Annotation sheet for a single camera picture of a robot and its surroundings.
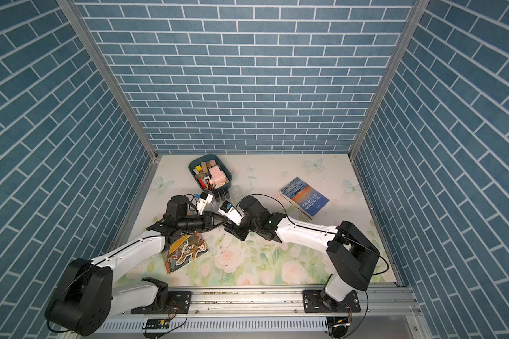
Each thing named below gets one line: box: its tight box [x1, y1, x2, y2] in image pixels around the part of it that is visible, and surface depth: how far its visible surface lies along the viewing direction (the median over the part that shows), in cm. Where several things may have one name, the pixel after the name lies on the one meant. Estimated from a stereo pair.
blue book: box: [279, 176, 330, 220], surface depth 104 cm
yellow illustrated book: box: [163, 230, 209, 275], surface depth 86 cm
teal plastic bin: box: [188, 153, 233, 192], surface depth 107 cm
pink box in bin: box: [208, 165, 227, 185], surface depth 106 cm
